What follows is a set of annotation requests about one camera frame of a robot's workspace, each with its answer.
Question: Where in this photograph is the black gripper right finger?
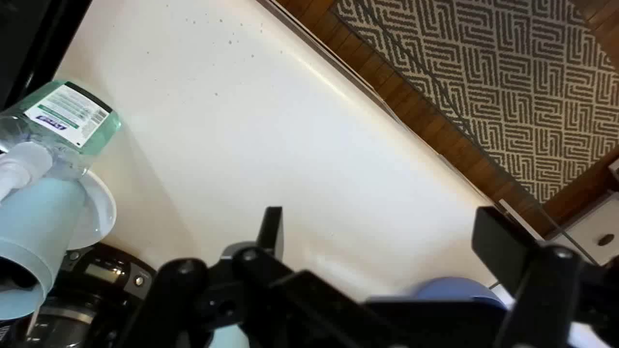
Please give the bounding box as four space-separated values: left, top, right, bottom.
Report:
472 207 541 282

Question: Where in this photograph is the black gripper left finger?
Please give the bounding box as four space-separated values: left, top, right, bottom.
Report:
255 207 282 259

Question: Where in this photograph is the blue bowl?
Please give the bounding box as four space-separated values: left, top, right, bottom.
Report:
363 276 508 311

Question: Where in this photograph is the white plate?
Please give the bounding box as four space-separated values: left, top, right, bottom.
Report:
67 170 118 249

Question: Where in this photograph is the patterned floor rug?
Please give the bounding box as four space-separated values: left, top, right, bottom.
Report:
334 0 619 203

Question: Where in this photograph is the black coffee maker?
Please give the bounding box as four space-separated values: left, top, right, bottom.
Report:
21 243 156 348

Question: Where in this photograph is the hand sanitizer bottle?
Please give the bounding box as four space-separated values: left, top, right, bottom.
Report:
2 79 122 156

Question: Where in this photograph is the light blue plastic cups stack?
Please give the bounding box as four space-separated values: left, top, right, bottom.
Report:
0 141 87 321

